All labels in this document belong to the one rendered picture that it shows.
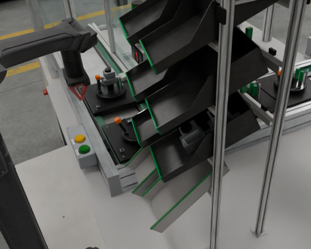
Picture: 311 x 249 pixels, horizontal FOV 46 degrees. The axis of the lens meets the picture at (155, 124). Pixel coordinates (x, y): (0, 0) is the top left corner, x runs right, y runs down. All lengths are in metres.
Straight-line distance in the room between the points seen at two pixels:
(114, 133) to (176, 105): 0.63
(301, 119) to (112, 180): 0.84
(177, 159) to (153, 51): 0.31
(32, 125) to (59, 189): 1.94
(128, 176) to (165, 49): 0.65
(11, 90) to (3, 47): 3.11
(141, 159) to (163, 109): 0.39
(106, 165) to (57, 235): 0.29
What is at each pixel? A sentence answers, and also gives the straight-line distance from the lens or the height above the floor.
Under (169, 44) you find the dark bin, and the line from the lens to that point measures 0.82.
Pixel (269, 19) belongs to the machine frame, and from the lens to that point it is 2.37.
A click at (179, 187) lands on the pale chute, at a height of 1.07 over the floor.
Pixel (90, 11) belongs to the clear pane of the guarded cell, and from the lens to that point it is 2.63.
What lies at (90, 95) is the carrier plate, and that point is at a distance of 1.74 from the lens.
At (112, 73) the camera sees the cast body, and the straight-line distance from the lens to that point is 1.66.
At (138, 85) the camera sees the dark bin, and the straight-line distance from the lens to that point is 1.01.
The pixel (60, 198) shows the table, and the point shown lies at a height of 0.86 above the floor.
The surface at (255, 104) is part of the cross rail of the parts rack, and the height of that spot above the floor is 1.31.
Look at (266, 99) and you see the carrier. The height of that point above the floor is 0.97.
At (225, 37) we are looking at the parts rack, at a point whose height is 1.58.
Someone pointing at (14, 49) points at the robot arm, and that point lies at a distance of 0.87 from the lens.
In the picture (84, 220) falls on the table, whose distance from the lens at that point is 1.34.
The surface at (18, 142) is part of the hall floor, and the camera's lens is 3.22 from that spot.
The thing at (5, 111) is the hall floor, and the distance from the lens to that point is 3.65.
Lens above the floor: 1.89
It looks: 38 degrees down
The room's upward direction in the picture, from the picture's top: 4 degrees counter-clockwise
